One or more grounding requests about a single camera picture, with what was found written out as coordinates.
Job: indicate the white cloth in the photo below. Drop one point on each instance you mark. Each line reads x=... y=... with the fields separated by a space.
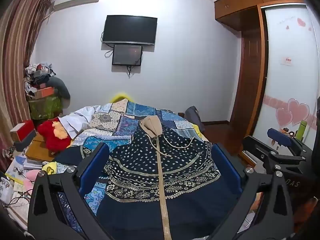
x=80 y=117

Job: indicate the green bottle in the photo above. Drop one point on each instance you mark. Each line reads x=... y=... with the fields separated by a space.
x=300 y=130

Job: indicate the pink plush item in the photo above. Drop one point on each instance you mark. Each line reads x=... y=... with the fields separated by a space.
x=31 y=176

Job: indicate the stack of books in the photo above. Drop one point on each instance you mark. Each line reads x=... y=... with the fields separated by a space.
x=22 y=165

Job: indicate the yellow soft item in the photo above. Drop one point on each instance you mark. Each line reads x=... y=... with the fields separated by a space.
x=50 y=167

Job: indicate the red box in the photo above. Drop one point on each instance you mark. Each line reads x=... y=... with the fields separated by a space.
x=23 y=130

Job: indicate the red plush toy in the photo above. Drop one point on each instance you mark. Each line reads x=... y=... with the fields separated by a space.
x=53 y=137

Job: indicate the striped brown curtain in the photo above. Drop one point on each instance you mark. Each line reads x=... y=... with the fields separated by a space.
x=17 y=55

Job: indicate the green patterned cloth cover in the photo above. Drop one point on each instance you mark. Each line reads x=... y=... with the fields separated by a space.
x=45 y=107

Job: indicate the grey bag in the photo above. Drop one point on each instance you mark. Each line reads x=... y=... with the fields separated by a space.
x=193 y=115

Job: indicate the pile of white papers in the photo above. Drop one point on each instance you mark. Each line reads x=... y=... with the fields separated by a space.
x=12 y=192

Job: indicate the pile of clothes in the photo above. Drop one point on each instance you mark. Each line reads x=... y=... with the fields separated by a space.
x=37 y=72

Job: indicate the white sliding door heart decals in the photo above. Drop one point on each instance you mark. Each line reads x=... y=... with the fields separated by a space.
x=287 y=80

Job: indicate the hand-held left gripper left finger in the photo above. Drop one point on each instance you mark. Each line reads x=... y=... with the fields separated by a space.
x=96 y=165

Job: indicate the blue patchwork blanket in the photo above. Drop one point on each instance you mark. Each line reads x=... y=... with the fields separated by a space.
x=140 y=120

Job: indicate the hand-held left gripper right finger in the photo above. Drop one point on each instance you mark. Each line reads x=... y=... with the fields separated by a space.
x=228 y=170

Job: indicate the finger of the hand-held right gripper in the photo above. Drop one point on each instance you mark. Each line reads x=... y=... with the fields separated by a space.
x=260 y=147
x=278 y=136

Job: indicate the black wall television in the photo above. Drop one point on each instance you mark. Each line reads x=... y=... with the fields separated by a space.
x=130 y=30

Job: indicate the small black wall monitor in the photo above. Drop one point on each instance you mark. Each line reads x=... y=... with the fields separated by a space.
x=127 y=55

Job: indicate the dark grey box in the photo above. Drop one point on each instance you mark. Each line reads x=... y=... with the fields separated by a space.
x=25 y=143

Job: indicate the navy patterned hoodie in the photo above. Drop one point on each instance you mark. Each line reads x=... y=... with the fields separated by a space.
x=155 y=180

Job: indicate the orange box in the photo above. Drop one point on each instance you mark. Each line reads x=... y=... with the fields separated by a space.
x=43 y=92

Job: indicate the wooden wardrobe sliding door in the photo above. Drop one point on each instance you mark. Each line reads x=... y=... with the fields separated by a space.
x=250 y=67

